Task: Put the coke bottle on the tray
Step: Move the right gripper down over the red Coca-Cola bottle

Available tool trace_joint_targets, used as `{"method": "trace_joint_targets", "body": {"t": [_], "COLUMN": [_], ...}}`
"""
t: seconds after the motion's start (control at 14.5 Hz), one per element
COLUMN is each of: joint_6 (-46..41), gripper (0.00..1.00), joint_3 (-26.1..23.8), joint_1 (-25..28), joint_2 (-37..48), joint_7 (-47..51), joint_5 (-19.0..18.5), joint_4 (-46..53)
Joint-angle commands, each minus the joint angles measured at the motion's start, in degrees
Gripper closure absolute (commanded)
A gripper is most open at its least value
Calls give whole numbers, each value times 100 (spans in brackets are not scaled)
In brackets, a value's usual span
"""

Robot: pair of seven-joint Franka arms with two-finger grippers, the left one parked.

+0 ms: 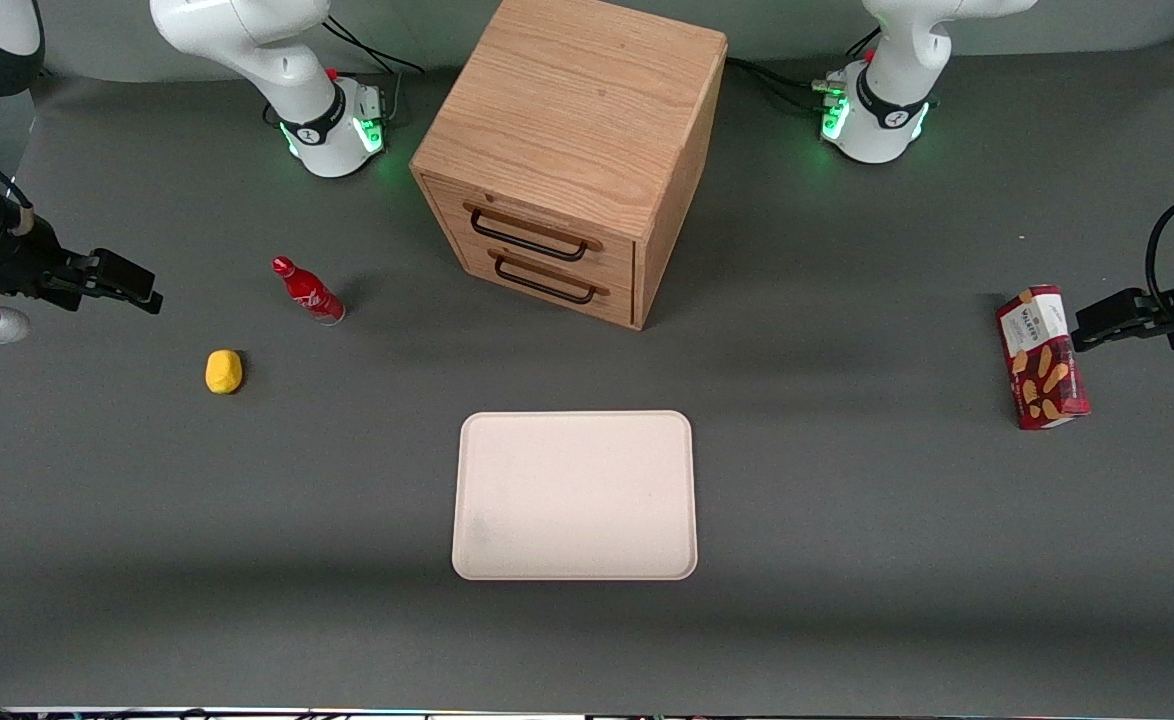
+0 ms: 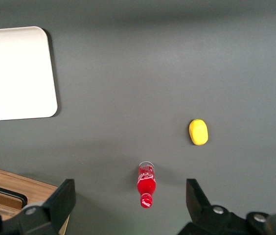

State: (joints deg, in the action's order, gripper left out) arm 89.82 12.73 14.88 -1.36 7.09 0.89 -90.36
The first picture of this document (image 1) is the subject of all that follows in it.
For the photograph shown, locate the wooden drawer cabinet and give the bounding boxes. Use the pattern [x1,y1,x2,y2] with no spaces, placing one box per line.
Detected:
[409,0,729,332]

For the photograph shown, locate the black metal drawer handle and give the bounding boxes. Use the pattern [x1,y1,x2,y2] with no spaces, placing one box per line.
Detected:
[488,249,611,306]
[463,202,605,264]

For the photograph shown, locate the red cookie box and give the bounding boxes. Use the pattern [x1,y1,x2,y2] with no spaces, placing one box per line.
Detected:
[995,284,1092,432]

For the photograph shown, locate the black left arm base cables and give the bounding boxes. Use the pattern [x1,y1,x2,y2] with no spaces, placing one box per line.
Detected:
[727,28,882,113]

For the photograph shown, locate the wooden drawer front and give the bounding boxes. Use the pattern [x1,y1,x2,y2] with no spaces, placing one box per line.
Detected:
[421,174,637,285]
[445,226,637,329]

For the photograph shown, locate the red coke bottle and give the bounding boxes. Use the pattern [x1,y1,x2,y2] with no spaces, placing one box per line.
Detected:
[271,256,346,325]

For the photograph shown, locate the yellow toy lemon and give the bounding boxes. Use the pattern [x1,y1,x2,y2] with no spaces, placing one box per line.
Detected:
[205,349,244,395]

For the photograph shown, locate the black arm base cables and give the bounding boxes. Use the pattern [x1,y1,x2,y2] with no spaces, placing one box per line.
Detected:
[323,14,428,129]
[727,28,882,113]

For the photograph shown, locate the black right arm base cables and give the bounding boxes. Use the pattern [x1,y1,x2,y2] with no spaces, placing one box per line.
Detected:
[323,14,428,129]

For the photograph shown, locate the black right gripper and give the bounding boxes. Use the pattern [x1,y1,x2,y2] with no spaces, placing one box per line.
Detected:
[0,205,163,313]

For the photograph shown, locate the beige rectangular tray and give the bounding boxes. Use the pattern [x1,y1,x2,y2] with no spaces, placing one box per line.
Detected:
[451,410,699,582]

